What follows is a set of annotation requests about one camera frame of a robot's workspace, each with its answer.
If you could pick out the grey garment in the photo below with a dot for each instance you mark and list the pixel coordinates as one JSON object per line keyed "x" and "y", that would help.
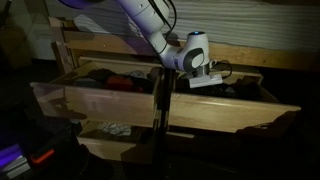
{"x": 137, "y": 74}

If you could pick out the wooden top left drawer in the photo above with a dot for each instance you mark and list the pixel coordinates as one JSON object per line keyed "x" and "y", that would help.
{"x": 60, "y": 98}

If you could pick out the wooden drawer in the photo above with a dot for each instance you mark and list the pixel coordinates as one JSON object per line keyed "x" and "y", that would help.
{"x": 202, "y": 142}
{"x": 135, "y": 148}
{"x": 60, "y": 98}
{"x": 228, "y": 114}

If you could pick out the red garment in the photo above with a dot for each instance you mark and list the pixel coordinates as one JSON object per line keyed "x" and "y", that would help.
{"x": 122, "y": 83}

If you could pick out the wooden bottom right drawer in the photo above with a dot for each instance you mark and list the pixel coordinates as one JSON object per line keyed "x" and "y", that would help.
{"x": 202, "y": 142}

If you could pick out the wooden bottom left drawer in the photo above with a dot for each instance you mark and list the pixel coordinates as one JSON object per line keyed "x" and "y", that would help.
{"x": 135, "y": 148}

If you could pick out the wooden top right drawer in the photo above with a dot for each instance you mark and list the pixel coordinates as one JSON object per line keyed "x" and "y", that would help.
{"x": 228, "y": 114}

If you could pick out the grey patterned cloth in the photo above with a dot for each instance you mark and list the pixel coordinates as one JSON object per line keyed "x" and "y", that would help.
{"x": 115, "y": 129}

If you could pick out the dark clothes pile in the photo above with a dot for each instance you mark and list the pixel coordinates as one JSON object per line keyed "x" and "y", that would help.
{"x": 241, "y": 89}

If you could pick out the white striped mattress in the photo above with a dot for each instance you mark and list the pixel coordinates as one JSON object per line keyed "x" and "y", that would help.
{"x": 252, "y": 23}

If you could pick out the purple lit equipment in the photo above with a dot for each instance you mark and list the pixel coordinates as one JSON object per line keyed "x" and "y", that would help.
{"x": 13, "y": 163}

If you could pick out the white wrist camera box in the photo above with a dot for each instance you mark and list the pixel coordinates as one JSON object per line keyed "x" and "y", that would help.
{"x": 206, "y": 80}

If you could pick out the wooden bed frame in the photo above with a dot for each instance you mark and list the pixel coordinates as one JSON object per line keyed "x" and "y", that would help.
{"x": 67, "y": 36}

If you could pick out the orange handled tool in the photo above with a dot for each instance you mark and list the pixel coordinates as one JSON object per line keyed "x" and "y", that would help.
{"x": 40, "y": 158}

